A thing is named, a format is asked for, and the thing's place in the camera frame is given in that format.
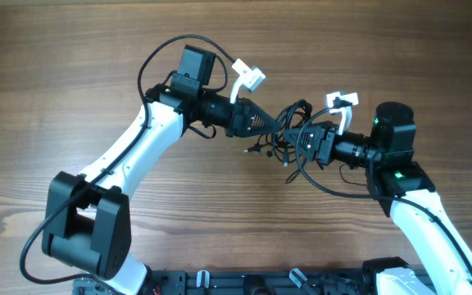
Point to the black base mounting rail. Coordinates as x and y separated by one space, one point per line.
341 281

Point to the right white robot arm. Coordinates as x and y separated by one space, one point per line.
398 183

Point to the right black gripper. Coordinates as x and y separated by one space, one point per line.
323 143

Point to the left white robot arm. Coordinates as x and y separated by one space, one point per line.
87 223

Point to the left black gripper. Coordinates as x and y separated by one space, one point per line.
238 119

